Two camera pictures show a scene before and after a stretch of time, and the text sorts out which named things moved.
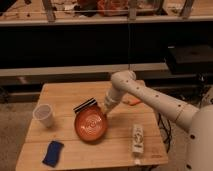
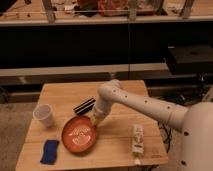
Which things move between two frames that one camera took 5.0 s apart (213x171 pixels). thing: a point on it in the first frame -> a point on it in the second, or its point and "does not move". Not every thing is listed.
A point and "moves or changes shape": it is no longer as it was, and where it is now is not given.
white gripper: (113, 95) -> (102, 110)
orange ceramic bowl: (90, 123) moves or changes shape
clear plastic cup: (43, 114) does not move
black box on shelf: (190, 60) does not move
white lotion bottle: (137, 143) does not move
